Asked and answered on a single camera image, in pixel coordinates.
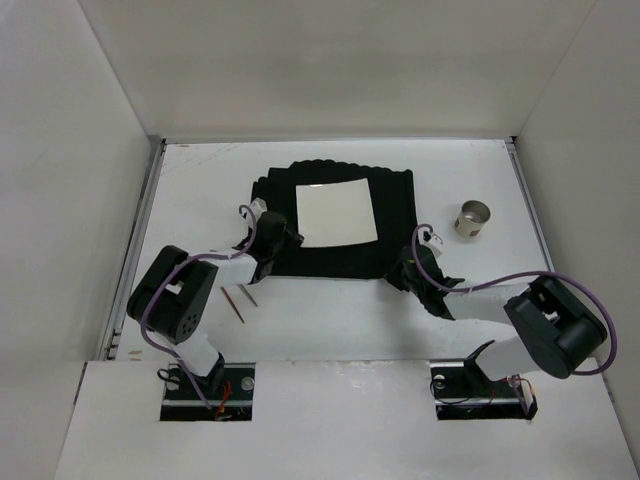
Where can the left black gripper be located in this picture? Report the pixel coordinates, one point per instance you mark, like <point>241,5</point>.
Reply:
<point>282,233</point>

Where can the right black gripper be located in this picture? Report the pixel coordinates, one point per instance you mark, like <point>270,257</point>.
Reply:
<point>407,270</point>

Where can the square white plate black rim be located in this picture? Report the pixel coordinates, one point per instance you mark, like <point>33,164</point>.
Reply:
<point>335,214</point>

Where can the metal cup with paper sleeve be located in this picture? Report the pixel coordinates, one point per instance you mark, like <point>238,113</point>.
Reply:
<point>471,219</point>

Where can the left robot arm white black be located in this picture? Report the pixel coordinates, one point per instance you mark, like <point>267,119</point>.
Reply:
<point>169,301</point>

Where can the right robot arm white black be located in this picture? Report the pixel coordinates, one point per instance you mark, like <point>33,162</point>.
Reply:
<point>555,331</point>

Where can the silver table knife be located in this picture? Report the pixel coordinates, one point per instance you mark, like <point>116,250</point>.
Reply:
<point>248,295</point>

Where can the copper fork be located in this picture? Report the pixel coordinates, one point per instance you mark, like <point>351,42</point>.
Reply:
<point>232,305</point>

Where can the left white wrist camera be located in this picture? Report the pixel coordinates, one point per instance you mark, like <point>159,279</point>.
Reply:
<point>258,207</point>

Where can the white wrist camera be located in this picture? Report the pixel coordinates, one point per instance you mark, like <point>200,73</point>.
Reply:
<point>258,207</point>
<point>433,242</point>

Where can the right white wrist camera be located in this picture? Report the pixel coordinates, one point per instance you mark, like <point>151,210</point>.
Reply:
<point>433,242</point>

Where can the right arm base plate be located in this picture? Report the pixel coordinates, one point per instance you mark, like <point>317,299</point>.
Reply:
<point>463,393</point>

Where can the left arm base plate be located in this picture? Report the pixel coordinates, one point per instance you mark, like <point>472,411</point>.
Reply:
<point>229,394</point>

